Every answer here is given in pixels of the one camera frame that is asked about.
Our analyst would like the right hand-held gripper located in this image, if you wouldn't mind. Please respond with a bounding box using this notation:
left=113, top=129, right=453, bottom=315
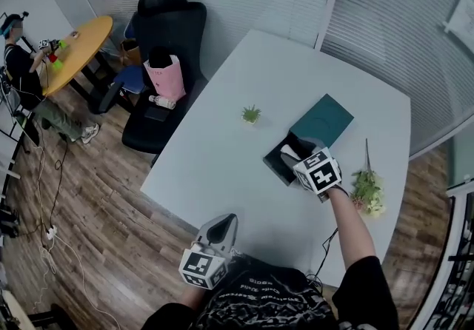
left=281, top=137, right=344, bottom=204

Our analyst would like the white paper wall notice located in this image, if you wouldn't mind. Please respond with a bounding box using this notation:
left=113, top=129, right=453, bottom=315
left=441, top=0, right=474, bottom=41

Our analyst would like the small green potted plant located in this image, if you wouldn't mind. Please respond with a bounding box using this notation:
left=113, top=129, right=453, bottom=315
left=240, top=104, right=263, bottom=127

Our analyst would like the black floor cable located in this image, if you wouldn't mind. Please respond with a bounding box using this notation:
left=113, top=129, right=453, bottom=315
left=14, top=138, right=70, bottom=237

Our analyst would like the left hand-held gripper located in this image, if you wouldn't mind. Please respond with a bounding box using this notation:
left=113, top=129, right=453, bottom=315
left=178, top=212, right=238, bottom=291

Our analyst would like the person's left forearm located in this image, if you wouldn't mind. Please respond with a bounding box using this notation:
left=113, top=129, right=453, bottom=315
left=178, top=283, right=207, bottom=310

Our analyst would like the dark green drawer box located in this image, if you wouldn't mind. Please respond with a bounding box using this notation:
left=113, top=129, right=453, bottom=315
left=262, top=92, right=355, bottom=187

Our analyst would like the round wooden table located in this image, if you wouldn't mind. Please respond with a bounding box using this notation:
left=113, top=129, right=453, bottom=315
left=41, top=16, right=136, bottom=115

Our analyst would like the black office chair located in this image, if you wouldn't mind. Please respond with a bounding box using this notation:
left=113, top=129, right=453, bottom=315
left=88, top=0, right=210, bottom=169

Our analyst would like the blue chair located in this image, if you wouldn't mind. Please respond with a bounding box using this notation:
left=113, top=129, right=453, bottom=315
left=112, top=11, right=150, bottom=95

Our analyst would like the white floor cable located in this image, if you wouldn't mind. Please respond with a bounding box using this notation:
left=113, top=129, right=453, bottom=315
left=31, top=145, right=120, bottom=330

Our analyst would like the black metal rack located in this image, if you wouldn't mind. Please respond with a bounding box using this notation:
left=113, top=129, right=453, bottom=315
left=424, top=186, right=474, bottom=330

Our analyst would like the artificial flower bouquet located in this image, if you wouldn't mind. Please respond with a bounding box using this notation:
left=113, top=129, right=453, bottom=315
left=349, top=137, right=387, bottom=217

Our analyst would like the person's black printed shirt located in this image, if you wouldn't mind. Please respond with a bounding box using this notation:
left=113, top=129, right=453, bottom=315
left=140, top=252, right=400, bottom=330

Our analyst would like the black wallet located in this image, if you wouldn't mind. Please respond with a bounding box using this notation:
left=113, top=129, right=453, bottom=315
left=144, top=106, right=169, bottom=123

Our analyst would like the person's right forearm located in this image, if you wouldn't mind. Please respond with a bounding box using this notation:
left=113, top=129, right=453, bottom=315
left=327, top=185, right=379, bottom=271

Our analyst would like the brown bag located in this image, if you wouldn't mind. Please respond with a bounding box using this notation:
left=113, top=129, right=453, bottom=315
left=119, top=38, right=143, bottom=67

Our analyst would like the pink paper bag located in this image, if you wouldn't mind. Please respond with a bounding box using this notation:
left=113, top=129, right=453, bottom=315
left=142, top=46, right=187, bottom=98

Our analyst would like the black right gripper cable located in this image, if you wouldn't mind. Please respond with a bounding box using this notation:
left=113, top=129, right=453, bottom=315
left=306, top=227, right=339, bottom=286

